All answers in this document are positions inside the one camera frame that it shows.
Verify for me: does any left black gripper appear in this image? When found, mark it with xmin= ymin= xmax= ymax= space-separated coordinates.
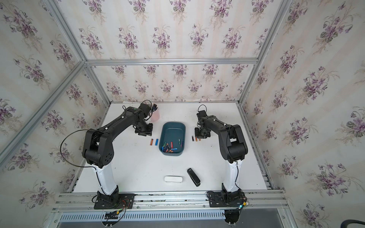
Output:
xmin=135 ymin=120 xmax=154 ymax=136

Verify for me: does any teal plastic storage box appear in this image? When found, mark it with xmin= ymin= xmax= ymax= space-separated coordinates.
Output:
xmin=158 ymin=122 xmax=186 ymax=156

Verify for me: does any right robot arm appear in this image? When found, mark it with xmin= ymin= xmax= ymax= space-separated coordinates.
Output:
xmin=194 ymin=110 xmax=249 ymax=193

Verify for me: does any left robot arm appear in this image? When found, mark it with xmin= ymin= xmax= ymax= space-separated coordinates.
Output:
xmin=82 ymin=102 xmax=153 ymax=197

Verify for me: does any pink pen cup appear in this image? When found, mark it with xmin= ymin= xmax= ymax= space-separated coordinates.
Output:
xmin=150 ymin=109 xmax=160 ymax=122

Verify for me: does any black stapler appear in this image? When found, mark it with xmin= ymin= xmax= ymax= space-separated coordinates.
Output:
xmin=187 ymin=168 xmax=201 ymax=187

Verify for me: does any white eraser case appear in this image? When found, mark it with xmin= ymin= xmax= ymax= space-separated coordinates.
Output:
xmin=164 ymin=176 xmax=183 ymax=183

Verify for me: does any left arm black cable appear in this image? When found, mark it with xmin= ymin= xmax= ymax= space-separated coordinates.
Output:
xmin=59 ymin=129 xmax=95 ymax=169

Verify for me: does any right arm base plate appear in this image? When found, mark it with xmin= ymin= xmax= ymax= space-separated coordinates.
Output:
xmin=206 ymin=190 xmax=247 ymax=209

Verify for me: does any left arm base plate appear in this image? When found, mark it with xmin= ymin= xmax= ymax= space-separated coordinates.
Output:
xmin=92 ymin=193 xmax=136 ymax=210

